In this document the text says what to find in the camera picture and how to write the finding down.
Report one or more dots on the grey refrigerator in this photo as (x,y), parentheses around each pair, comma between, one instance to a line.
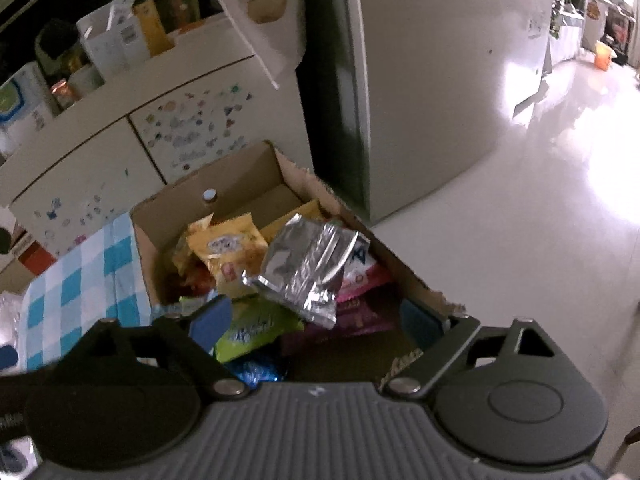
(425,85)

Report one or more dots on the white and blue snack packet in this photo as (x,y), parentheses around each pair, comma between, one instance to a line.
(359,257)

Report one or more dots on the potted plant poster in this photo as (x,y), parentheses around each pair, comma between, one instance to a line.
(260,10)

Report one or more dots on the pink snack packet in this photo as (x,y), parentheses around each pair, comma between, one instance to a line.
(365,282)

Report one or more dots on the orange bucket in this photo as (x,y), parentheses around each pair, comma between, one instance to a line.
(603,56)

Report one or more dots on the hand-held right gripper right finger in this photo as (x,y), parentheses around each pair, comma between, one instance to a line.
(420,325)

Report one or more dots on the cream cabinet with stickers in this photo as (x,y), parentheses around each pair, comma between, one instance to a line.
(100,160)

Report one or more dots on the yellow box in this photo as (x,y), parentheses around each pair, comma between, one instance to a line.
(152,27)

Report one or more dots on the silver foil snack packet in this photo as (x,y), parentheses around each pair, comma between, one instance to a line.
(300,270)

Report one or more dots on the green snack packet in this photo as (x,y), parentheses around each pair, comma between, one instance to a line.
(255,330)

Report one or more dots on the blue checkered tablecloth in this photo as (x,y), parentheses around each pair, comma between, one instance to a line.
(75,285)

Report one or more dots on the teal wipes pack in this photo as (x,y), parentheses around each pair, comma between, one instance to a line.
(25,105)

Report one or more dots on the cardboard box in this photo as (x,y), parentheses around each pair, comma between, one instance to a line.
(240,185)

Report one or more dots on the white carton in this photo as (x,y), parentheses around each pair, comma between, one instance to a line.
(112,40)

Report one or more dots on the blue foil snack packet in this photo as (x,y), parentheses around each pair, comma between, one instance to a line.
(260,372)

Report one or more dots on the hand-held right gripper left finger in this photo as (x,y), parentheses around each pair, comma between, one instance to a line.
(212,320)

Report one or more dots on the purple snack packet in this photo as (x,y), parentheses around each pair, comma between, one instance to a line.
(350,317)

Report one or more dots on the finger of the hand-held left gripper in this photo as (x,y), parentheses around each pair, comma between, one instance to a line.
(7,357)

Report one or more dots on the dark red box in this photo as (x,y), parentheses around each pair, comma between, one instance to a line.
(180,0)

